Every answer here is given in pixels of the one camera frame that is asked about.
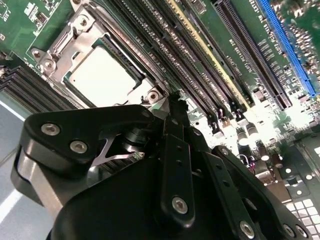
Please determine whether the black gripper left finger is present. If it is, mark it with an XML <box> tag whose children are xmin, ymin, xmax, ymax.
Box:
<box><xmin>10</xmin><ymin>91</ymin><xmax>196</xmax><ymax>229</ymax></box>

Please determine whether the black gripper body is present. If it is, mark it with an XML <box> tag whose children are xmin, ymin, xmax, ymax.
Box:
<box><xmin>49</xmin><ymin>154</ymin><xmax>241</xmax><ymax>240</ymax></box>

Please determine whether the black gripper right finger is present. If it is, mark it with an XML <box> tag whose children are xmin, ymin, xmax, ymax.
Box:
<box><xmin>178</xmin><ymin>99</ymin><xmax>311</xmax><ymax>240</ymax></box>

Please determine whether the silver CPU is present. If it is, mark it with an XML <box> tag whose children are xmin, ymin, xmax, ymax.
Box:
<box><xmin>63</xmin><ymin>43</ymin><xmax>146</xmax><ymax>108</ymax></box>

